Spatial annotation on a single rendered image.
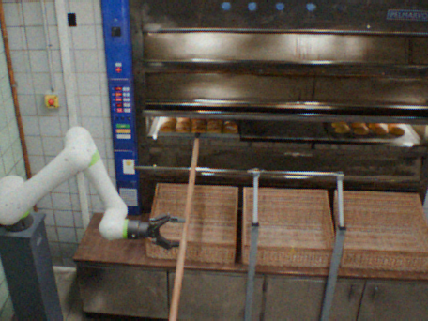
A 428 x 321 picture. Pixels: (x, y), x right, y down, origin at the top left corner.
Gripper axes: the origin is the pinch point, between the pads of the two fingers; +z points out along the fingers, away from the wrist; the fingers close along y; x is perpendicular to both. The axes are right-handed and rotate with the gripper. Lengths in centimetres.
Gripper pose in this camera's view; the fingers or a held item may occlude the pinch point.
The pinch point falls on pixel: (183, 232)
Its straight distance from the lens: 224.2
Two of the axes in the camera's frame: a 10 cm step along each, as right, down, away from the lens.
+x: -1.3, 4.4, -8.9
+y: 0.3, 9.0, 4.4
